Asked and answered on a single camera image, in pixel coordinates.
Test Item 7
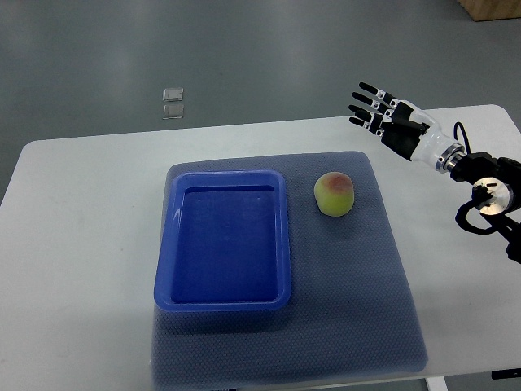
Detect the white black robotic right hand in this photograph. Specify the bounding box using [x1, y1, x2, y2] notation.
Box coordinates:
[348, 82, 466, 173]

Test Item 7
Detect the green red peach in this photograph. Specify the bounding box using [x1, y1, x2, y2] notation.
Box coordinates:
[313, 172, 354, 217]

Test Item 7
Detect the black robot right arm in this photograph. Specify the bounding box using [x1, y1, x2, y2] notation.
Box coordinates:
[444, 122, 520, 262]

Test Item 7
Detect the upper floor socket plate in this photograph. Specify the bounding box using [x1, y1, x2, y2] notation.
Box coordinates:
[162, 87, 184, 102]

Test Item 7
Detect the wooden box corner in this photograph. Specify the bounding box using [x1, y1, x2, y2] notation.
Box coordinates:
[458, 0, 520, 22]

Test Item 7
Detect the grey blue textured mat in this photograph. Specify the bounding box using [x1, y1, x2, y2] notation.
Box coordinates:
[151, 152, 427, 390]

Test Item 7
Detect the blue plastic tray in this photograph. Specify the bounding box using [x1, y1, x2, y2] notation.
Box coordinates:
[154, 170, 291, 314]

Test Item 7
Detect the white table leg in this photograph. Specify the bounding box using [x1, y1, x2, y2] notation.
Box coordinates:
[425, 376, 449, 391]

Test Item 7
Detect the black table control panel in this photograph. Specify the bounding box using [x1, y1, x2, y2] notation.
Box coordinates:
[491, 368, 521, 380]

